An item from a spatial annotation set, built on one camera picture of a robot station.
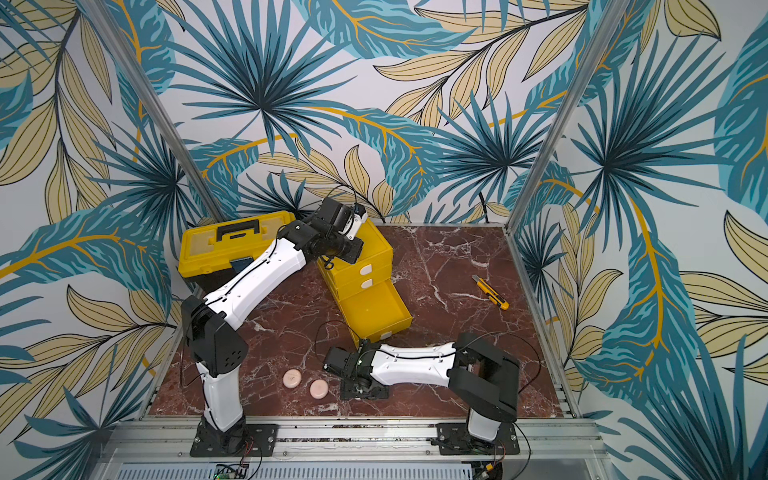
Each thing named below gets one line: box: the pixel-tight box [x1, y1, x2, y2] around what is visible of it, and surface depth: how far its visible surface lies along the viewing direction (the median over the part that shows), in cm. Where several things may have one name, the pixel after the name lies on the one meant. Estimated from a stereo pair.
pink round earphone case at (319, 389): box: [309, 379, 329, 400], surface depth 81 cm
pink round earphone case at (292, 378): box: [282, 368, 302, 389], surface depth 83 cm
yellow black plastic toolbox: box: [178, 211, 296, 292], surface depth 92 cm
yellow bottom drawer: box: [338, 279, 413, 345], surface depth 96 cm
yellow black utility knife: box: [472, 274, 510, 311], surface depth 102 cm
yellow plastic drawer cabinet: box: [316, 218, 412, 329], surface depth 90 cm
